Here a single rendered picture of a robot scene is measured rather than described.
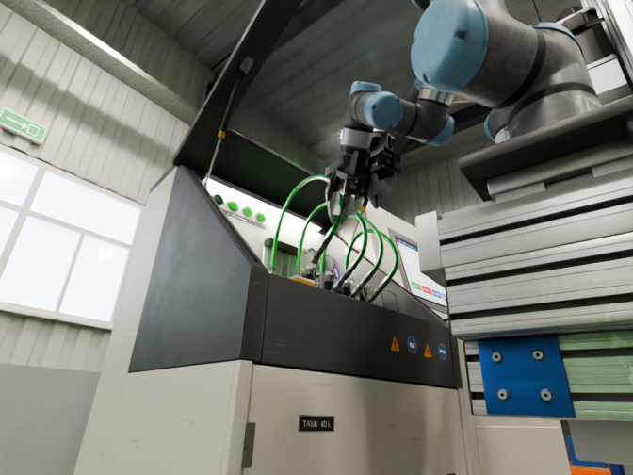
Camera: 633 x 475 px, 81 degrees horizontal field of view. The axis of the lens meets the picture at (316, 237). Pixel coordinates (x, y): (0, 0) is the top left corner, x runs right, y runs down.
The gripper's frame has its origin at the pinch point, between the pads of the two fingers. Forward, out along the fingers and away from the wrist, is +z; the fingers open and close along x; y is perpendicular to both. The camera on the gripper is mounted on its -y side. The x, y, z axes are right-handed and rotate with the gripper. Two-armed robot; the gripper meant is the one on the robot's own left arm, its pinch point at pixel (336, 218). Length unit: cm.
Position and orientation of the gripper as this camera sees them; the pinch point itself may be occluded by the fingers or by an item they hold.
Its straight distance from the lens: 103.7
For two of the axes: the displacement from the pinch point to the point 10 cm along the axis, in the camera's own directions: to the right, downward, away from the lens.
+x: 9.0, 0.0, 4.3
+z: -1.7, 9.3, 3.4
